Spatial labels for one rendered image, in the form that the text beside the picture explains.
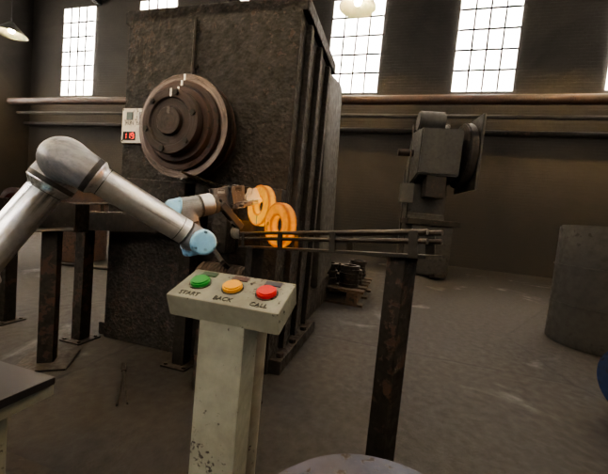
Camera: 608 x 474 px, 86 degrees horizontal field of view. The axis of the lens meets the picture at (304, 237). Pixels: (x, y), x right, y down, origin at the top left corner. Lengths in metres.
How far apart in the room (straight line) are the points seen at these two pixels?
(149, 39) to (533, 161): 7.09
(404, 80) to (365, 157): 1.78
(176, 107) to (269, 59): 0.49
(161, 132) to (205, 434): 1.23
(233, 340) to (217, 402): 0.13
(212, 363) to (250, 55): 1.43
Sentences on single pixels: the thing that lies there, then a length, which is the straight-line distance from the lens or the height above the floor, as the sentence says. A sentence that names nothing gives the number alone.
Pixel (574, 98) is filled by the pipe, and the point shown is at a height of 3.19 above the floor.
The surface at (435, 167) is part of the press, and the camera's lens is 5.45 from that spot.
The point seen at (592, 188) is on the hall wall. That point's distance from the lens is 8.25.
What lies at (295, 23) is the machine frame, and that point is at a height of 1.63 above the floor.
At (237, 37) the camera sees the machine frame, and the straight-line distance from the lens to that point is 1.86.
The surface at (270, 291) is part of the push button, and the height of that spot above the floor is 0.61.
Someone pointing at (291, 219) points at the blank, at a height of 0.74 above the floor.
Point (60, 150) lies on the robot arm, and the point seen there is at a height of 0.86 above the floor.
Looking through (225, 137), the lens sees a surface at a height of 1.07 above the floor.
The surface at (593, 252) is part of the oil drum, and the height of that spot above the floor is 0.70.
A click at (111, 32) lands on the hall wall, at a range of 11.82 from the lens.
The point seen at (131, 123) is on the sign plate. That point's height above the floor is 1.16.
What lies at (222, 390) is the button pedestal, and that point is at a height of 0.40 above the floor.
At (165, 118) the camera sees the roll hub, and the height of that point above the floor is 1.12.
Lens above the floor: 0.76
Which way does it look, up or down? 4 degrees down
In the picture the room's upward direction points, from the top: 5 degrees clockwise
